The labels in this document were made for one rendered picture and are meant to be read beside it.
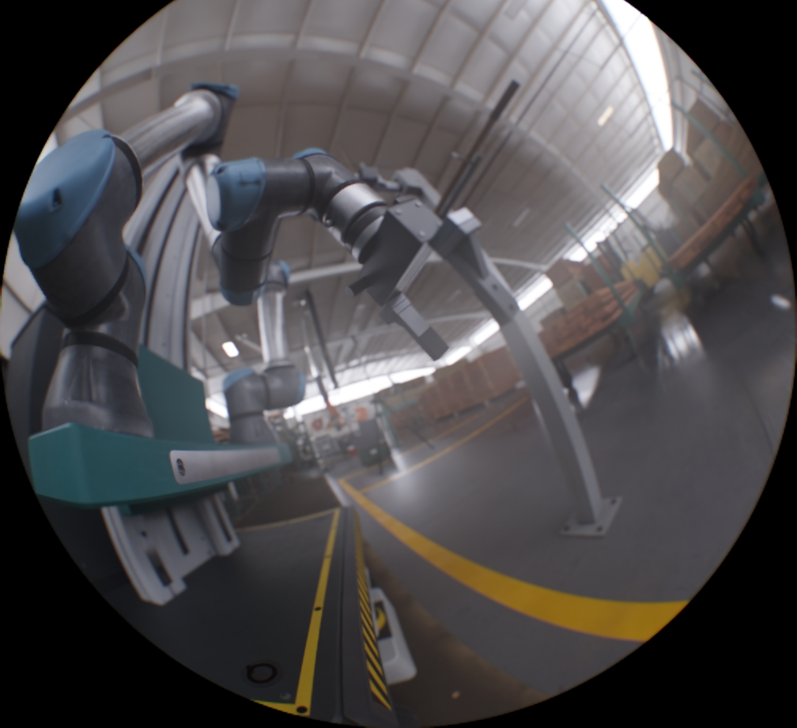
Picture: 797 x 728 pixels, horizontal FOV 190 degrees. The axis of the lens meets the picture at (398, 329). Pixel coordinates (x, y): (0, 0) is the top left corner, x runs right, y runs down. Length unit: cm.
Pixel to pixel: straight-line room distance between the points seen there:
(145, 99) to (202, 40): 162
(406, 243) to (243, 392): 59
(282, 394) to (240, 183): 60
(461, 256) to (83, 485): 35
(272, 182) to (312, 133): 664
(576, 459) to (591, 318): 139
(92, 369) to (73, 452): 9
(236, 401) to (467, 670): 81
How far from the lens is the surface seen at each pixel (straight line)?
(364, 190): 29
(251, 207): 26
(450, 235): 20
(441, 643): 65
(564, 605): 63
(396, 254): 24
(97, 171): 25
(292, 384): 75
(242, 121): 659
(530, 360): 60
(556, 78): 1171
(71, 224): 25
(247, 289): 35
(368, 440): 920
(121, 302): 32
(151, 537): 52
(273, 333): 80
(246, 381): 72
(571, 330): 198
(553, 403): 61
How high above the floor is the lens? 53
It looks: 20 degrees up
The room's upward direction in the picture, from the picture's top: 24 degrees counter-clockwise
